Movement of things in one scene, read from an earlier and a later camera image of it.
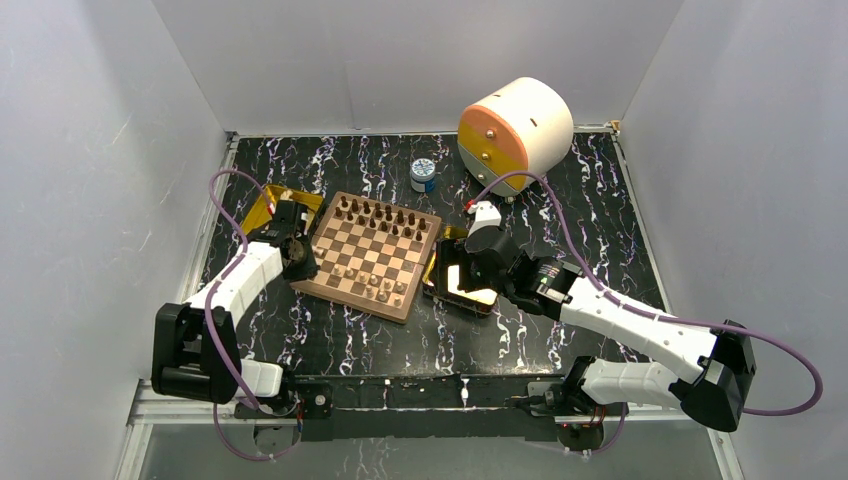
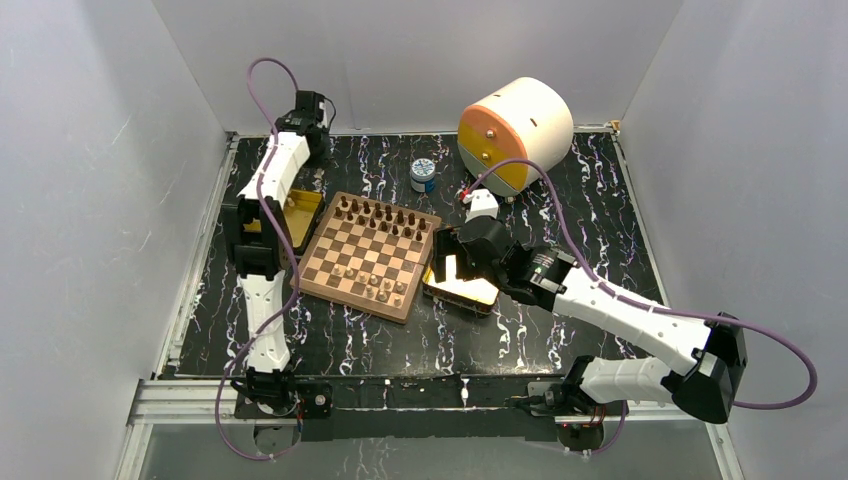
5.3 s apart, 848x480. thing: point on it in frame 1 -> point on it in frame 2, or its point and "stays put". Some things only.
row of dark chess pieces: (383, 218) stays put
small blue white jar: (423, 177) stays put
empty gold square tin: (441, 279) stays put
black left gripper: (308, 271) -> (326, 135)
